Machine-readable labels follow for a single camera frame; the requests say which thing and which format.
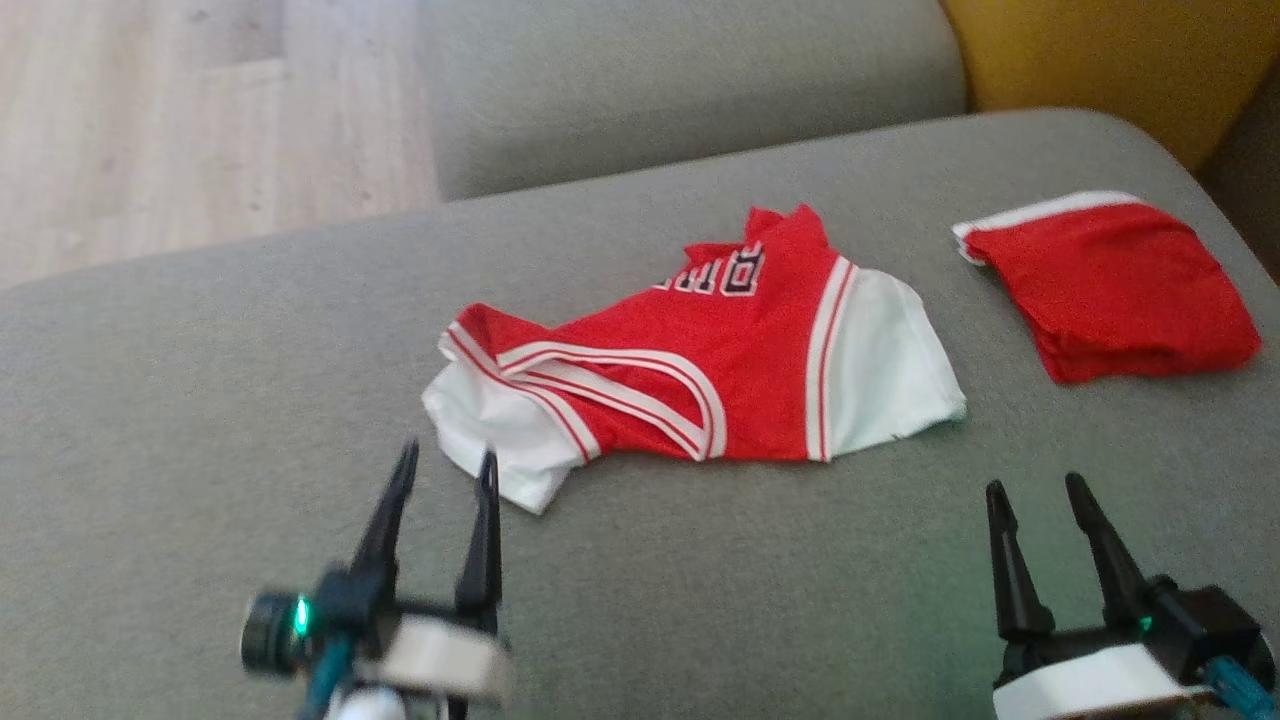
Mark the grey sofa cushion with seam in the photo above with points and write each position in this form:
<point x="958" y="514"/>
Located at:
<point x="650" y="80"/>

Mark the large grey sofa seat cushion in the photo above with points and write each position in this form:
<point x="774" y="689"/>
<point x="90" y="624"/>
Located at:
<point x="250" y="400"/>

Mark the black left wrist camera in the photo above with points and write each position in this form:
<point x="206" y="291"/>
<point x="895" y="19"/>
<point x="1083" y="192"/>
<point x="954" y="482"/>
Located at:
<point x="268" y="632"/>

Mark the yellow cushion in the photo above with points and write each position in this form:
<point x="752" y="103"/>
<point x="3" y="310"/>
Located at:
<point x="1100" y="50"/>

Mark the red shorts white trim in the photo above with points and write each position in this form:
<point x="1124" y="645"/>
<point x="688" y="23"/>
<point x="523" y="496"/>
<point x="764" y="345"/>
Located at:
<point x="1120" y="290"/>

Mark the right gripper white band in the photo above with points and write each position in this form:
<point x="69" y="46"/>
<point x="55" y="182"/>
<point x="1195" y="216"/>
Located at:
<point x="1090" y="685"/>

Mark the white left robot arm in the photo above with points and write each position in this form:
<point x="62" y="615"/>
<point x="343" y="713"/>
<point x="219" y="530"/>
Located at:
<point x="365" y="708"/>

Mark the red white basketball jersey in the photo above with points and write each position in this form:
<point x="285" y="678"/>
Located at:
<point x="740" y="360"/>

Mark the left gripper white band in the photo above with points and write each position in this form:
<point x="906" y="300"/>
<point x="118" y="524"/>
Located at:
<point x="440" y="655"/>

